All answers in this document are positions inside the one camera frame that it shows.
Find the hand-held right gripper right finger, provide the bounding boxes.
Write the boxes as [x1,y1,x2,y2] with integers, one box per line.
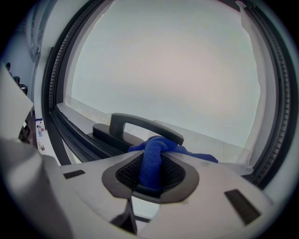
[139,153,274,239]

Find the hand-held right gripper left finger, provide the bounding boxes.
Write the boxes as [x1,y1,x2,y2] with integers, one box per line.
[59,151,143,223]

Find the blue cleaning cloth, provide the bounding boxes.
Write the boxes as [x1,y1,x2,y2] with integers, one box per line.
[128,135,219,190]

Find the black window handle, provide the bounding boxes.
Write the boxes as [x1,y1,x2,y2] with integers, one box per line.
[93,112,185,153]

